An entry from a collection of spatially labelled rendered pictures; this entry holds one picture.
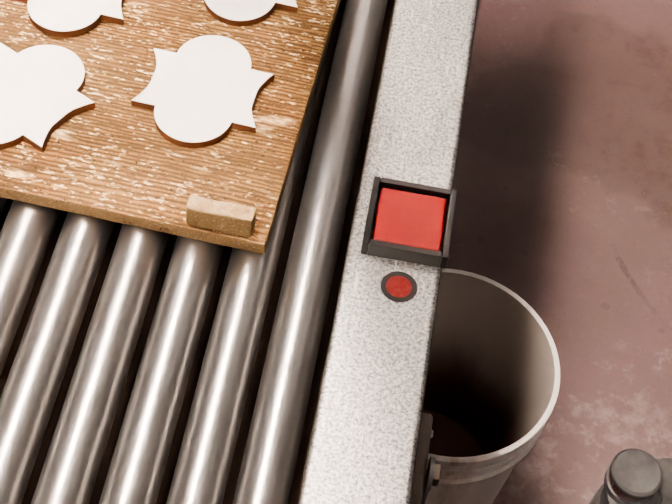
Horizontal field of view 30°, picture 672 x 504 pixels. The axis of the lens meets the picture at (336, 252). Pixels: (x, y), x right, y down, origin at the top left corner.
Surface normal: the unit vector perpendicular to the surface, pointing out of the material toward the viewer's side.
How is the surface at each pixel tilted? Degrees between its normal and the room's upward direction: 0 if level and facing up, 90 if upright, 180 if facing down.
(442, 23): 0
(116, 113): 0
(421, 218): 0
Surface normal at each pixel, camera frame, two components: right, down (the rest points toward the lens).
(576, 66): 0.08, -0.58
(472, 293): -0.32, 0.72
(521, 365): -0.89, 0.29
